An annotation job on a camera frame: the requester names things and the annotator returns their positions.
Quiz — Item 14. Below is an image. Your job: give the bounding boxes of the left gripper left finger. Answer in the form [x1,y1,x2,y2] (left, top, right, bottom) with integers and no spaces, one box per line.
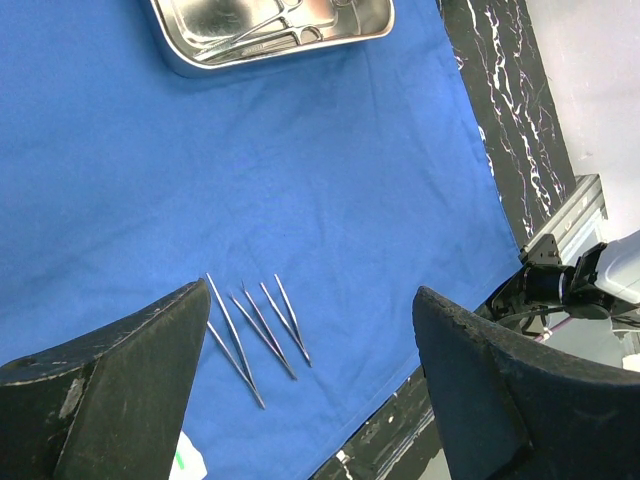
[1,280,211,479]

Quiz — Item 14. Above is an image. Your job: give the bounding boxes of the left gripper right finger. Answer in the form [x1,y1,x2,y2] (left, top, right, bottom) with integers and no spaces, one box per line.
[412,286,639,479]

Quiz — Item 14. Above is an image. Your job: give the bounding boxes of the white suture packet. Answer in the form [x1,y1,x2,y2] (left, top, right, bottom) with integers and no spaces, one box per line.
[168,431,207,480]

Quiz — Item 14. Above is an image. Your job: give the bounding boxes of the steel forceps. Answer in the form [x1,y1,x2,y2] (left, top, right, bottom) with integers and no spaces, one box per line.
[205,272,266,410]
[260,273,313,368]
[229,283,298,381]

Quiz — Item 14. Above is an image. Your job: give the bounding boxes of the blue surgical drape cloth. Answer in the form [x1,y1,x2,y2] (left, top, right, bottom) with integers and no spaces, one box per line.
[1,1,518,479]

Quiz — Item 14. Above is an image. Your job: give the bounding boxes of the metal instrument tray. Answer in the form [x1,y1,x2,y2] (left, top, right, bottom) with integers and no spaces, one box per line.
[140,0,396,78]

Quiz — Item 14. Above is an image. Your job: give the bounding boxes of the steel hemostat clamp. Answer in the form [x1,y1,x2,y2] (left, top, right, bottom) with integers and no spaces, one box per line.
[195,1,324,62]

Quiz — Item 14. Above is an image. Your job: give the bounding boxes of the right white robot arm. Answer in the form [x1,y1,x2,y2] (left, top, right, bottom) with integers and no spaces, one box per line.
[476,232,639,337]

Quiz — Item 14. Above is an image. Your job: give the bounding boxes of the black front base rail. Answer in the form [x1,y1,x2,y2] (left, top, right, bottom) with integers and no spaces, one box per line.
[312,368,450,480]

